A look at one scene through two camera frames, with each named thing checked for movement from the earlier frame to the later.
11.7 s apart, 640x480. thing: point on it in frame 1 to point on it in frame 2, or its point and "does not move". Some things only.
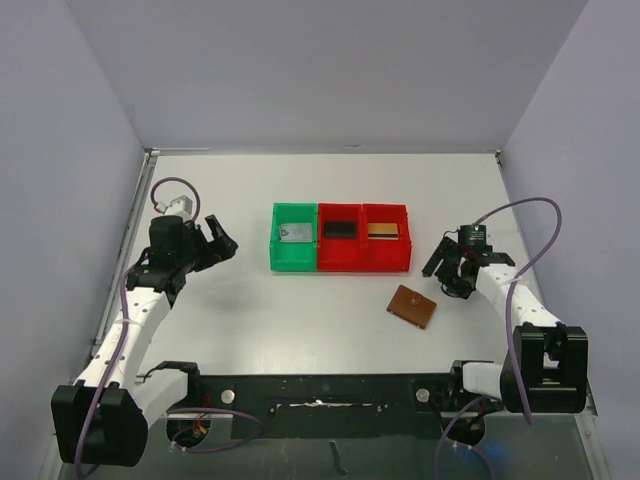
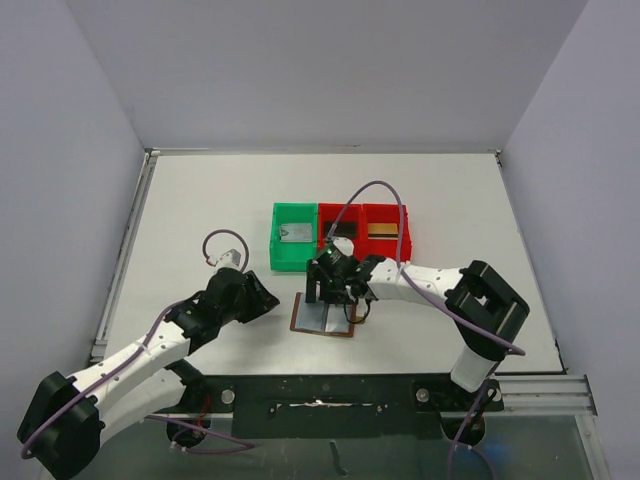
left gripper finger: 203,254 to 257,299
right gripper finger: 442,251 to 313,274
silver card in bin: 296,232 does not move
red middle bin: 339,237 does not move
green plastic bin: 294,256 does not move
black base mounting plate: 332,405 does not move
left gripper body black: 205,245 to 255,295
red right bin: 385,255 does not move
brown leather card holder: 411,306 to 320,317
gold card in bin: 382,231 does not move
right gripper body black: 461,258 to 324,279
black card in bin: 340,230 does not move
